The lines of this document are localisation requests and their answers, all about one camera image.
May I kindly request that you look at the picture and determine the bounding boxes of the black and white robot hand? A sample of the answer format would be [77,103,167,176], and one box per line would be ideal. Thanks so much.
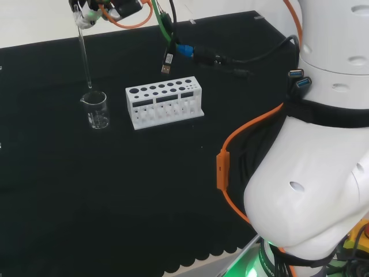
[68,0,144,30]

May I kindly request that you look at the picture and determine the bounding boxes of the clear glass rod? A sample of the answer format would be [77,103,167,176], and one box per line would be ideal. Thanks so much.
[73,3,93,89]

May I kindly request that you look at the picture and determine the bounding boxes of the clear glass beaker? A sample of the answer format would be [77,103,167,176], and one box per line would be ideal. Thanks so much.
[80,91,111,130]

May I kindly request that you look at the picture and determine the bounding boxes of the white test tube rack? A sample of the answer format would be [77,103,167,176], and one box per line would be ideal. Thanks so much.
[125,76,205,131]

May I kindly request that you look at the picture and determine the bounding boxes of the black bench cloth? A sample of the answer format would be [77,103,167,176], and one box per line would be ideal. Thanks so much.
[0,10,301,277]

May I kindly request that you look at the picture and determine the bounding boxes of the yellow stop button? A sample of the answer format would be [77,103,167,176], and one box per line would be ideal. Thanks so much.
[342,218,369,252]

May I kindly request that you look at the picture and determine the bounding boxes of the orange cable loop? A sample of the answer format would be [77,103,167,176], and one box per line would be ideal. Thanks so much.
[97,0,154,30]

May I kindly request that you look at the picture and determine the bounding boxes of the green cable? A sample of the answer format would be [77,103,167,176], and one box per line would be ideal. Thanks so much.
[150,0,174,44]

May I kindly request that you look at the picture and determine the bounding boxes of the black cable with silver plug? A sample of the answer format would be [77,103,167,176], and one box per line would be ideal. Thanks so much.
[160,0,178,76]

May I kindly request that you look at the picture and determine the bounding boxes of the blue cable connector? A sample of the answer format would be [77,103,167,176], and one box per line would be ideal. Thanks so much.
[176,43,195,59]

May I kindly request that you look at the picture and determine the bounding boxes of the black cable with adapter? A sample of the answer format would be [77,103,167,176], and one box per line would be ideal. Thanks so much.
[192,35,301,76]

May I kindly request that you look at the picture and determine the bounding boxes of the orange cable with inline box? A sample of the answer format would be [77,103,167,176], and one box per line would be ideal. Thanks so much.
[216,0,304,277]

